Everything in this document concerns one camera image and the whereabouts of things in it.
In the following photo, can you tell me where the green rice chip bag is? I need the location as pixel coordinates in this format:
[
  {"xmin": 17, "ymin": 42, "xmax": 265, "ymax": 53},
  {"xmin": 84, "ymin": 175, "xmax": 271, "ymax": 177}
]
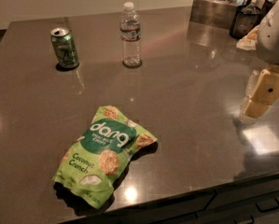
[{"xmin": 53, "ymin": 105, "xmax": 157, "ymax": 209}]

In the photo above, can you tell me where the metal counter box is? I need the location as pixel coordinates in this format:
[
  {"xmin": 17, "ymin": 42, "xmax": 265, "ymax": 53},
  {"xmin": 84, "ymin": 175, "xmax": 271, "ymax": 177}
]
[{"xmin": 189, "ymin": 0, "xmax": 271, "ymax": 30}]

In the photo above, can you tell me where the black drawer handle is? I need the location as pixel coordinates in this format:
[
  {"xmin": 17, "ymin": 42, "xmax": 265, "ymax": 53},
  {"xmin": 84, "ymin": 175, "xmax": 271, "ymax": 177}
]
[{"xmin": 256, "ymin": 198, "xmax": 279, "ymax": 213}]

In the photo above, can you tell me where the white napkin stack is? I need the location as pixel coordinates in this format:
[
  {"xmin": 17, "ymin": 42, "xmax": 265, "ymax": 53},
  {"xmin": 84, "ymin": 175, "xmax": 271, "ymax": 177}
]
[{"xmin": 236, "ymin": 26, "xmax": 258, "ymax": 50}]

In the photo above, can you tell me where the clear plastic water bottle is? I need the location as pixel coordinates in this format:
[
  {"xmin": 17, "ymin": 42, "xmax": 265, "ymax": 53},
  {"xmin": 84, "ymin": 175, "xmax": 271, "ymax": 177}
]
[{"xmin": 119, "ymin": 2, "xmax": 142, "ymax": 67}]

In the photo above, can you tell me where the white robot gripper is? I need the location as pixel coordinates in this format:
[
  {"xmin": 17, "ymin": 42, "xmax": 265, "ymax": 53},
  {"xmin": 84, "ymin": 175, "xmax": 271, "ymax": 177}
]
[{"xmin": 242, "ymin": 0, "xmax": 279, "ymax": 119}]

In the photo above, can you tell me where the green soda can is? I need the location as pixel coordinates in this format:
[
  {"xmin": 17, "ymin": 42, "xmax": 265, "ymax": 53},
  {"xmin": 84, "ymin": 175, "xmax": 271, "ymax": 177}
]
[{"xmin": 50, "ymin": 27, "xmax": 79, "ymax": 69}]

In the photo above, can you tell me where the black mesh cup holder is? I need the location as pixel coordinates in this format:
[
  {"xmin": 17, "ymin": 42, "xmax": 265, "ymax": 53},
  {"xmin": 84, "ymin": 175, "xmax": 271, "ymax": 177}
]
[{"xmin": 230, "ymin": 6, "xmax": 261, "ymax": 39}]

